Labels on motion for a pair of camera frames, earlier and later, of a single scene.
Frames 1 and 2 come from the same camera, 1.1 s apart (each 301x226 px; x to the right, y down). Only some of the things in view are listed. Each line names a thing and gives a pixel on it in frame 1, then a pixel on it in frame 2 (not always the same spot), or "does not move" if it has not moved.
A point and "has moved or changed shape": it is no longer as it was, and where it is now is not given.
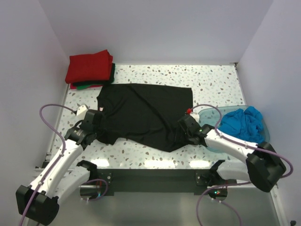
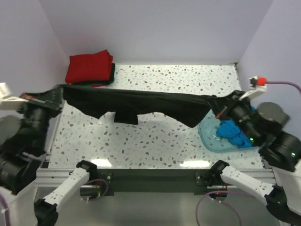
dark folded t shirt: x=110 y=81 does not move
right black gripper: x=179 y=130 -> x=222 y=114
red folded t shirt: x=96 y=66 does not move
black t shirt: x=148 y=115 has moved or changed shape
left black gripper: x=79 y=125 -> x=51 y=99
